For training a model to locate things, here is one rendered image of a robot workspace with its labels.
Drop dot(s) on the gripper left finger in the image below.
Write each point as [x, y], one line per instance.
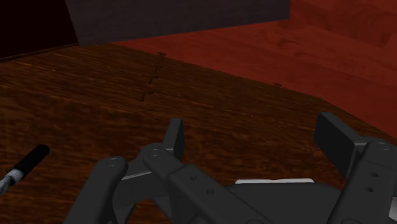
[161, 167]

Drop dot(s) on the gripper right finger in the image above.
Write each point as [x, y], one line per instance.
[366, 173]

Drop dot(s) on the black and silver pen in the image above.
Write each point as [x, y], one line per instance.
[21, 168]

